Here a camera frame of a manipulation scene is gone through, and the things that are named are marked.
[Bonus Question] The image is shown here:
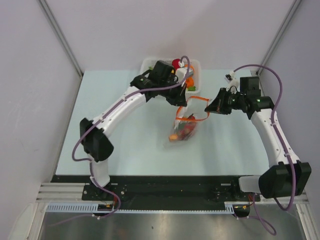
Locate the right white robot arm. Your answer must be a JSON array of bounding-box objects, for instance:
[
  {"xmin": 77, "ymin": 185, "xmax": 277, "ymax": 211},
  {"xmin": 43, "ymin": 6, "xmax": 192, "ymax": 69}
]
[{"xmin": 205, "ymin": 73, "xmax": 312, "ymax": 201}]

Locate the clear zip top bag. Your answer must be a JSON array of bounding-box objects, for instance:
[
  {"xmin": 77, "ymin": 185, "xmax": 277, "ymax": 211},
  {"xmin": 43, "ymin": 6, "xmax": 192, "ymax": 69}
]
[{"xmin": 164, "ymin": 96, "xmax": 212, "ymax": 148}]

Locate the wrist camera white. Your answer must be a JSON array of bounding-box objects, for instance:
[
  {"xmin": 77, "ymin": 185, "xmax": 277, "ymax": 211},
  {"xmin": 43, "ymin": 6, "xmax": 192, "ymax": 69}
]
[
  {"xmin": 175, "ymin": 64, "xmax": 194, "ymax": 82},
  {"xmin": 225, "ymin": 71, "xmax": 240, "ymax": 89}
]

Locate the purple cable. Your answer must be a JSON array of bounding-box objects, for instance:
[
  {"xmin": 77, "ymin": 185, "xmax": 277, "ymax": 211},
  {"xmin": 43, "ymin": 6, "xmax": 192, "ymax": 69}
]
[
  {"xmin": 232, "ymin": 64, "xmax": 297, "ymax": 236},
  {"xmin": 49, "ymin": 55, "xmax": 192, "ymax": 227}
]

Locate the aluminium frame rail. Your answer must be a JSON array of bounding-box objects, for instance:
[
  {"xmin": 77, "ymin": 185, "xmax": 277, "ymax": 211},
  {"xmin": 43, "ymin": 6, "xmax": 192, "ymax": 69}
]
[{"xmin": 36, "ymin": 183, "xmax": 85, "ymax": 203}]

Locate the white slotted cable duct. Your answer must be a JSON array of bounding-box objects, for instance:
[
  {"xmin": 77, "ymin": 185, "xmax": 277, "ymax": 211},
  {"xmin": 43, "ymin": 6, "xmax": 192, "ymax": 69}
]
[{"xmin": 45, "ymin": 202, "xmax": 235, "ymax": 215}]

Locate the brown steak slice toy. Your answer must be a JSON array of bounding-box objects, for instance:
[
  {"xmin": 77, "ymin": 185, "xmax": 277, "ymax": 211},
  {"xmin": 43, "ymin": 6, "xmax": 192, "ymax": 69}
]
[{"xmin": 168, "ymin": 124, "xmax": 196, "ymax": 142}]

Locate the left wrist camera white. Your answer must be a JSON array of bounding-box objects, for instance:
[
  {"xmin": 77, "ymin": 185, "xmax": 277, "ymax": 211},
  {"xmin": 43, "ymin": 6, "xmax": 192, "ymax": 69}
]
[{"xmin": 175, "ymin": 64, "xmax": 194, "ymax": 82}]

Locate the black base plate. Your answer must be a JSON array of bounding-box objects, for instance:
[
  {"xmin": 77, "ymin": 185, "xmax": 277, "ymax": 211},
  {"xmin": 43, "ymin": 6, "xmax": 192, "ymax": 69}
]
[{"xmin": 51, "ymin": 175, "xmax": 260, "ymax": 210}]

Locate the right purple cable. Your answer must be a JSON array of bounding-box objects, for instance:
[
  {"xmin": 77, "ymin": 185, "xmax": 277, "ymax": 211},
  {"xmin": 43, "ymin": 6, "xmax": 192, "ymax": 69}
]
[{"xmin": 232, "ymin": 64, "xmax": 297, "ymax": 236}]

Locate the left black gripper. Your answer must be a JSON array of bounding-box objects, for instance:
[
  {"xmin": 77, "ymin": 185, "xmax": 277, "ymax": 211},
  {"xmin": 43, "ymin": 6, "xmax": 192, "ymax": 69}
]
[{"xmin": 158, "ymin": 77, "xmax": 187, "ymax": 107}]

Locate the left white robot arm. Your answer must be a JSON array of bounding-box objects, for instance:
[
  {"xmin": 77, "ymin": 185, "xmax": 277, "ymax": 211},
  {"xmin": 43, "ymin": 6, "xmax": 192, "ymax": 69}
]
[{"xmin": 77, "ymin": 56, "xmax": 191, "ymax": 200}]

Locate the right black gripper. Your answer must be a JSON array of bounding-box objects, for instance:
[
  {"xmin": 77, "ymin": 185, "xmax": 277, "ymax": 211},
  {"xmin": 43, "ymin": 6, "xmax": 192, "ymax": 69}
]
[{"xmin": 205, "ymin": 87, "xmax": 247, "ymax": 115}]

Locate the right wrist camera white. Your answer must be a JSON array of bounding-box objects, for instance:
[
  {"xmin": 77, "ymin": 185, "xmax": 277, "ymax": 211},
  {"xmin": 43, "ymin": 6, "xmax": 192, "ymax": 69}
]
[{"xmin": 225, "ymin": 71, "xmax": 240, "ymax": 89}]

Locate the red strawberry bunch toy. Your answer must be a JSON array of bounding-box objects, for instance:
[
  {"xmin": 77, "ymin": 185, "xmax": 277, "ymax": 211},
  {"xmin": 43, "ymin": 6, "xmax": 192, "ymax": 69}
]
[{"xmin": 174, "ymin": 113, "xmax": 197, "ymax": 141}]

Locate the small tangerine toy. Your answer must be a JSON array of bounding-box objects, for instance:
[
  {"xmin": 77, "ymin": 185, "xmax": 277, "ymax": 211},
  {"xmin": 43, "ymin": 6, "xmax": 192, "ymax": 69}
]
[{"xmin": 185, "ymin": 77, "xmax": 195, "ymax": 88}]

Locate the white plastic basket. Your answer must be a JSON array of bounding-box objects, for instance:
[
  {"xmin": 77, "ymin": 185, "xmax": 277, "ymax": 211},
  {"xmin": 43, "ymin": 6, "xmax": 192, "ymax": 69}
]
[{"xmin": 139, "ymin": 57, "xmax": 202, "ymax": 98}]

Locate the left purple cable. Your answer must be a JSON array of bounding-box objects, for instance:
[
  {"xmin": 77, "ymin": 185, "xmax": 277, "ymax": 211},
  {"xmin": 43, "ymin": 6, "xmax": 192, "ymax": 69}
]
[{"xmin": 49, "ymin": 55, "xmax": 192, "ymax": 227}]

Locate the red apple toy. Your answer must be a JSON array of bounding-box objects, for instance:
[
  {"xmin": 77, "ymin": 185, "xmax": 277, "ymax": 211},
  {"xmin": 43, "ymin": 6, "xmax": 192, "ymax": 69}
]
[{"xmin": 171, "ymin": 58, "xmax": 185, "ymax": 70}]

